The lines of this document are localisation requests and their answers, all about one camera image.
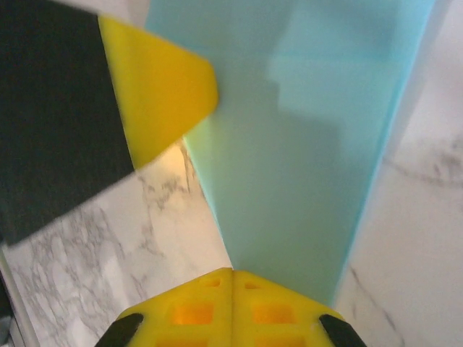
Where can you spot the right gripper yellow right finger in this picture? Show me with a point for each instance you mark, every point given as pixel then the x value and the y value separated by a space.
pixel 275 314

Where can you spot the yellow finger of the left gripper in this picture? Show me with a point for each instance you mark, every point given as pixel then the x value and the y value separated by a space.
pixel 108 108

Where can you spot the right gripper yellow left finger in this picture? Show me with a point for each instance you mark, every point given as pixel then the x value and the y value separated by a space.
pixel 188 314

